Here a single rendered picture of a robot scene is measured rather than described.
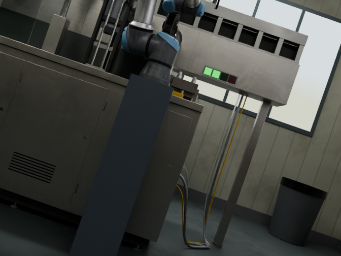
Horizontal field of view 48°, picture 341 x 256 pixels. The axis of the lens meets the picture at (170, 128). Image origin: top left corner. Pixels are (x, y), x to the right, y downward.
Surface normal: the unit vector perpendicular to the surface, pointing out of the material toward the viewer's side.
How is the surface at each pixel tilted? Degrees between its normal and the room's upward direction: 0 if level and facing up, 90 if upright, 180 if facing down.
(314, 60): 90
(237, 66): 90
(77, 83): 90
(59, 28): 90
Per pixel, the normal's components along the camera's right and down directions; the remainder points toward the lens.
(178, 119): -0.01, 0.00
